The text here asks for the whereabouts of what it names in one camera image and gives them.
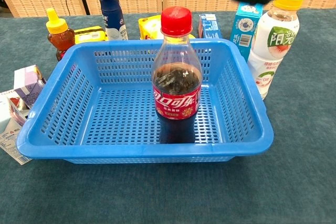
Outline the yellow-capped white bottle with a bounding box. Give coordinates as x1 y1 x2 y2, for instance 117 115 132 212
246 0 306 101

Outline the cola bottle red cap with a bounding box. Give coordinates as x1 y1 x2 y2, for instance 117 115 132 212
151 6 203 145

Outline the yellow-capped dark sauce bottle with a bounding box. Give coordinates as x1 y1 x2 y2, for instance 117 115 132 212
46 8 76 62

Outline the blue plastic basket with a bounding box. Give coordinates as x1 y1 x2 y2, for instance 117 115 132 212
16 38 275 164

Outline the light blue carton box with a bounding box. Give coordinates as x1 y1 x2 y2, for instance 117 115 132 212
229 2 264 62

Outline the blue toothpaste box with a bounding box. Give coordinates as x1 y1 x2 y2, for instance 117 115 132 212
198 13 224 40

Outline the yellow red snack box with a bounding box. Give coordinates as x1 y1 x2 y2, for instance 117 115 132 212
138 15 196 40

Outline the white bottle navy cap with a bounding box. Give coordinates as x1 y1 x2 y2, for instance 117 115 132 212
96 0 129 41

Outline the yellow biscuit packet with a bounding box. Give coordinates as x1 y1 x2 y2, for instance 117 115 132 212
73 26 109 45

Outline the dark blue table cloth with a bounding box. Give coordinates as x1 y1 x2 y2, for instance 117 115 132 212
0 8 336 224

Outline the white purple juice carton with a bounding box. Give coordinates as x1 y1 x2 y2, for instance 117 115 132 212
13 65 47 109

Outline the small white carton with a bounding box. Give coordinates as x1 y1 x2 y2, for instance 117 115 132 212
0 90 34 166

